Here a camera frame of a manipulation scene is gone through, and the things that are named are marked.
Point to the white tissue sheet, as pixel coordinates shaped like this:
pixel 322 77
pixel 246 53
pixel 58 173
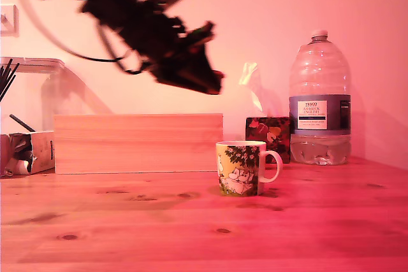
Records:
pixel 256 88

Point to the long wooden box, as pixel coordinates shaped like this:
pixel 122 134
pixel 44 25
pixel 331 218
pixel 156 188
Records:
pixel 137 144

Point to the floral dark tissue box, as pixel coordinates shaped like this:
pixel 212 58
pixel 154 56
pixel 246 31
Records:
pixel 269 138

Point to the cartoon print white mug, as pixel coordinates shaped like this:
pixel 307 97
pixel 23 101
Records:
pixel 242 167

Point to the large clear water bottle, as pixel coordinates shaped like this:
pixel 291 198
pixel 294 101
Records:
pixel 320 97

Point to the clear plastic stand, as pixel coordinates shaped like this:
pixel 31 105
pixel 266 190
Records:
pixel 57 71

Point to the shiny metal container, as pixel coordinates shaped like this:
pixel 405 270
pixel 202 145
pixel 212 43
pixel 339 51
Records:
pixel 38 151

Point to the black thin stick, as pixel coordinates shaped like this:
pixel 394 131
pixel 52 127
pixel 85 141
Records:
pixel 7 76
pixel 22 123
pixel 9 81

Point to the white wall plate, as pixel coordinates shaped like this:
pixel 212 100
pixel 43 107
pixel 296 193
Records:
pixel 8 20

